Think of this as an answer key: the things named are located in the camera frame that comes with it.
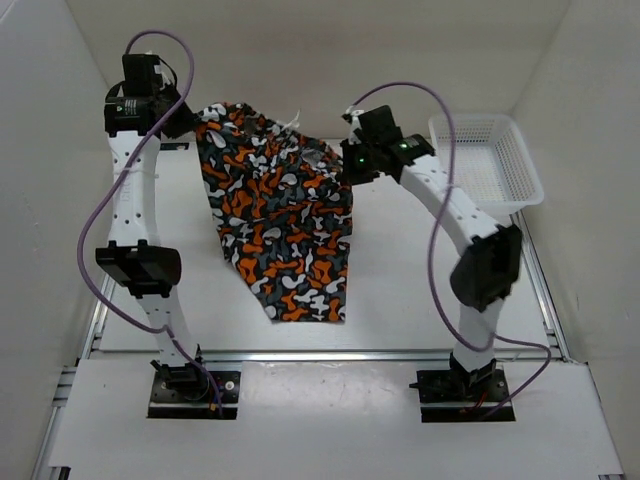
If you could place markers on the camouflage patterned shorts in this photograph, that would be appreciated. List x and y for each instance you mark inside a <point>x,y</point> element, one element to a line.
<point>281,211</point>

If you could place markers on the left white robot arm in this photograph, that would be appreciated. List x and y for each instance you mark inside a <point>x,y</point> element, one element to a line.
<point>134,256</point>

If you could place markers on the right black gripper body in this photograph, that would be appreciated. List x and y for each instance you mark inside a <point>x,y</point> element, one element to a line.
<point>359,161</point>

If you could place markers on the dark blue label sticker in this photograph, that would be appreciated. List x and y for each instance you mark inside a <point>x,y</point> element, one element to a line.
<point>176,146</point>

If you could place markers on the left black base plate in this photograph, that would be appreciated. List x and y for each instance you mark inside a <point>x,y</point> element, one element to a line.
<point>186,393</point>

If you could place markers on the white plastic basket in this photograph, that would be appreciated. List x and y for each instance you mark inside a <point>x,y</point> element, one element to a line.
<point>493,165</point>

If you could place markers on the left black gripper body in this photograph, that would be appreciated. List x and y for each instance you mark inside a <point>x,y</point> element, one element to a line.
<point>169,95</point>

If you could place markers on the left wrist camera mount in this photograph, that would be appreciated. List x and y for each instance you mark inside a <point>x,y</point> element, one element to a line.
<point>142,76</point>

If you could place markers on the left aluminium side rail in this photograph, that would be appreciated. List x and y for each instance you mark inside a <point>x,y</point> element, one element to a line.
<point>95,326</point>

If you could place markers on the aluminium front rail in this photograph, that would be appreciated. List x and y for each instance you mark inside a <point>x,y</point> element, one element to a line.
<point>506,355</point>

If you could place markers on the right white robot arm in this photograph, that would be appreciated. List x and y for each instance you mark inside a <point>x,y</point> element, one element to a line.
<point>489,253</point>

